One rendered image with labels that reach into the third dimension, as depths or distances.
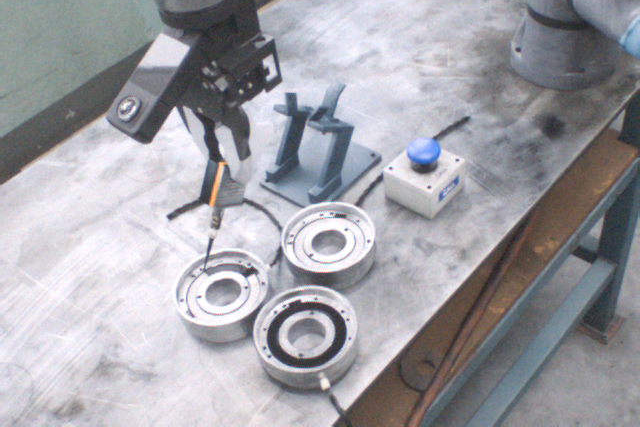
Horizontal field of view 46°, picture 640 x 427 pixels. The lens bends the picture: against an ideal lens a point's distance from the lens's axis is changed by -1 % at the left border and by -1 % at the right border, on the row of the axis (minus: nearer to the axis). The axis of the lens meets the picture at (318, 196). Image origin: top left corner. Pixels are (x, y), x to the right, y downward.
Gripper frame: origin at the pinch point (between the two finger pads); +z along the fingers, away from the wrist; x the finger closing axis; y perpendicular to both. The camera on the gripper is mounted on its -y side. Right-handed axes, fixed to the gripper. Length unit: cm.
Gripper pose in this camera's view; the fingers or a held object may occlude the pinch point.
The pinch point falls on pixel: (226, 173)
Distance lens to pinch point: 80.5
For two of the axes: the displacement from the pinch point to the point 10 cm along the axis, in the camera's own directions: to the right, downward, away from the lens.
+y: 6.5, -5.9, 4.8
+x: -7.5, -3.9, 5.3
